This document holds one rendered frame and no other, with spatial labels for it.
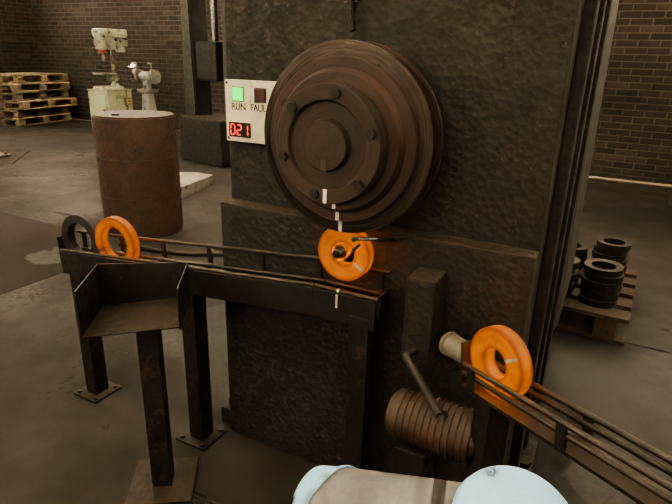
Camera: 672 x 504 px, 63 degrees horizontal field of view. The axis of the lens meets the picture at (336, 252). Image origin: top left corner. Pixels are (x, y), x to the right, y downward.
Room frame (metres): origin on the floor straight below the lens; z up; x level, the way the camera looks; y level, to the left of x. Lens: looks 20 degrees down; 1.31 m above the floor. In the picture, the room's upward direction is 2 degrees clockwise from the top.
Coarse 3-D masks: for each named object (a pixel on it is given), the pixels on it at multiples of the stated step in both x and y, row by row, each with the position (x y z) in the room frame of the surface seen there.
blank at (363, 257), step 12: (324, 240) 1.41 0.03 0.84; (336, 240) 1.39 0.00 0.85; (348, 240) 1.37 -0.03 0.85; (324, 252) 1.41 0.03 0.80; (360, 252) 1.36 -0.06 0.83; (372, 252) 1.36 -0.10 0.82; (324, 264) 1.41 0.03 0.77; (336, 264) 1.39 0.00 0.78; (348, 264) 1.38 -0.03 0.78; (360, 264) 1.36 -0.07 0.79; (336, 276) 1.39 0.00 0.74; (348, 276) 1.37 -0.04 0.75; (360, 276) 1.36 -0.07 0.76
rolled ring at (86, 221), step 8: (72, 216) 1.89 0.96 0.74; (80, 216) 1.88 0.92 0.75; (88, 216) 1.89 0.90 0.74; (64, 224) 1.91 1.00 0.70; (72, 224) 1.90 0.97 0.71; (80, 224) 1.88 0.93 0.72; (88, 224) 1.86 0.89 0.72; (96, 224) 1.88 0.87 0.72; (64, 232) 1.91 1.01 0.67; (72, 232) 1.93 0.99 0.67; (88, 232) 1.86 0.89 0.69; (64, 240) 1.92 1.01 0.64; (72, 240) 1.92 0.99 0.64; (72, 248) 1.90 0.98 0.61; (80, 248) 1.92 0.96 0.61; (96, 248) 1.85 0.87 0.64; (96, 256) 1.85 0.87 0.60
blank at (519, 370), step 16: (480, 336) 1.06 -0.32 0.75; (496, 336) 1.02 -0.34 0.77; (512, 336) 1.00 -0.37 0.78; (480, 352) 1.05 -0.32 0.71; (512, 352) 0.97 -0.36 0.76; (528, 352) 0.97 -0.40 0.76; (480, 368) 1.05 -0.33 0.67; (496, 368) 1.04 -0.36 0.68; (512, 368) 0.97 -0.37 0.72; (528, 368) 0.95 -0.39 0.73; (512, 384) 0.96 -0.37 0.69; (528, 384) 0.95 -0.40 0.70
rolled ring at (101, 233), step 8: (112, 216) 1.82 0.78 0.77; (104, 224) 1.81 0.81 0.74; (112, 224) 1.79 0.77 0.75; (120, 224) 1.78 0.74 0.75; (128, 224) 1.79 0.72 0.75; (96, 232) 1.83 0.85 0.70; (104, 232) 1.83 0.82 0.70; (128, 232) 1.76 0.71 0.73; (96, 240) 1.83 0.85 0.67; (104, 240) 1.83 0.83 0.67; (128, 240) 1.76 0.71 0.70; (136, 240) 1.77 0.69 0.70; (104, 248) 1.82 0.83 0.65; (128, 248) 1.76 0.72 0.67; (136, 248) 1.77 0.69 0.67; (128, 256) 1.77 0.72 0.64; (136, 256) 1.77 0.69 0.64
